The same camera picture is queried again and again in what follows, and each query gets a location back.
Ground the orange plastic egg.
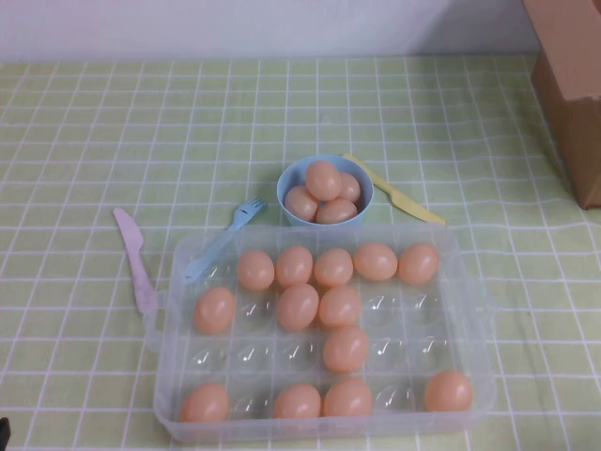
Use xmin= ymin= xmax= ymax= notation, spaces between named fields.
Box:
xmin=305 ymin=160 xmax=343 ymax=202
xmin=335 ymin=171 xmax=362 ymax=204
xmin=179 ymin=381 xmax=230 ymax=423
xmin=315 ymin=197 xmax=359 ymax=226
xmin=318 ymin=285 xmax=362 ymax=329
xmin=314 ymin=247 xmax=354 ymax=288
xmin=193 ymin=286 xmax=237 ymax=335
xmin=273 ymin=382 xmax=323 ymax=419
xmin=276 ymin=283 xmax=320 ymax=332
xmin=424 ymin=369 xmax=474 ymax=413
xmin=236 ymin=249 xmax=276 ymax=291
xmin=397 ymin=241 xmax=440 ymax=286
xmin=352 ymin=241 xmax=399 ymax=282
xmin=322 ymin=378 xmax=375 ymax=418
xmin=283 ymin=185 xmax=320 ymax=223
xmin=274 ymin=244 xmax=315 ymax=288
xmin=322 ymin=325 xmax=371 ymax=375

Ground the yellow plastic knife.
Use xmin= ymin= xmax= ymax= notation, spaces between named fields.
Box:
xmin=341 ymin=152 xmax=447 ymax=226

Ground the brown cardboard box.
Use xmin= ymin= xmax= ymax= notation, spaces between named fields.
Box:
xmin=522 ymin=0 xmax=601 ymax=211

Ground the pink plastic knife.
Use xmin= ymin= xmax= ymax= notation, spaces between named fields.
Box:
xmin=112 ymin=207 xmax=160 ymax=315

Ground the light blue bowl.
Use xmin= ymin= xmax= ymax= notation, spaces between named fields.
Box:
xmin=276 ymin=155 xmax=376 ymax=227

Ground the clear plastic egg box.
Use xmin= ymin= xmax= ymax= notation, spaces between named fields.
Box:
xmin=143 ymin=223 xmax=499 ymax=445

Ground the green checked tablecloth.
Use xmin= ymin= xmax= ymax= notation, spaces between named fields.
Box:
xmin=0 ymin=52 xmax=601 ymax=451

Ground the light blue plastic fork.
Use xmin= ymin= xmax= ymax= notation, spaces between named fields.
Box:
xmin=183 ymin=196 xmax=269 ymax=286

